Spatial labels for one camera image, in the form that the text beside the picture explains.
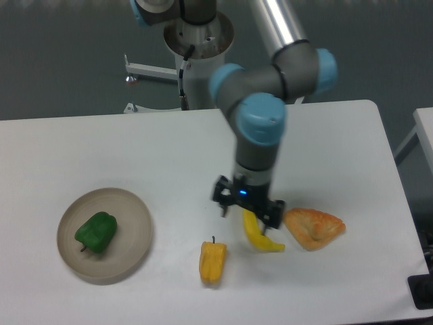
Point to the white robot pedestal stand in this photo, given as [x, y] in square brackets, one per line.
[199, 36]

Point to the beige round plate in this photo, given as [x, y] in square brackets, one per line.
[128, 247]

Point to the yellow bell pepper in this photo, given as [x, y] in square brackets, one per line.
[212, 261]

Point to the black device at table edge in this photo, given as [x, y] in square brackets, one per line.
[421, 290]

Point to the yellow banana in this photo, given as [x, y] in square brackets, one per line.
[255, 237]

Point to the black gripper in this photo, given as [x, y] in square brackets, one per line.
[250, 190]

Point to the orange triangular pastry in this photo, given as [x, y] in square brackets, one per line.
[313, 229]

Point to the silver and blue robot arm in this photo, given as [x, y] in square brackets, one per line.
[252, 101]

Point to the white side table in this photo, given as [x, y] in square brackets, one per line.
[421, 134]

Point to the green bell pepper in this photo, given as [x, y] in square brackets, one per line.
[97, 232]

